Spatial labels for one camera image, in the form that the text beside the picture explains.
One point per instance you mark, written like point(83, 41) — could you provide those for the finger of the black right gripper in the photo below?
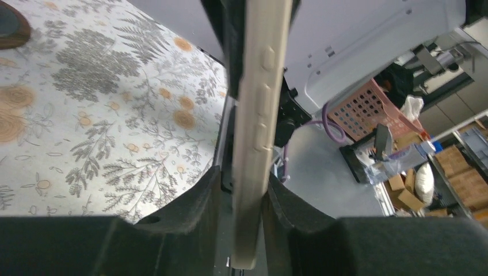
point(227, 19)

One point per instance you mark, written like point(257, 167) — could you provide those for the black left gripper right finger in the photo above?
point(301, 240)

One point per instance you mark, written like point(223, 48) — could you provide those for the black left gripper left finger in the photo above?
point(179, 239)

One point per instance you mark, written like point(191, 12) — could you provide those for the phone with beige case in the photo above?
point(259, 133)

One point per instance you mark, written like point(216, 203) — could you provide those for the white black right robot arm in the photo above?
point(323, 48)

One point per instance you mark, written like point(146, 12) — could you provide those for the pink perforated plastic basket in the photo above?
point(368, 106)

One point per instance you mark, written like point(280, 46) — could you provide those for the floral patterned table mat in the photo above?
point(104, 111)

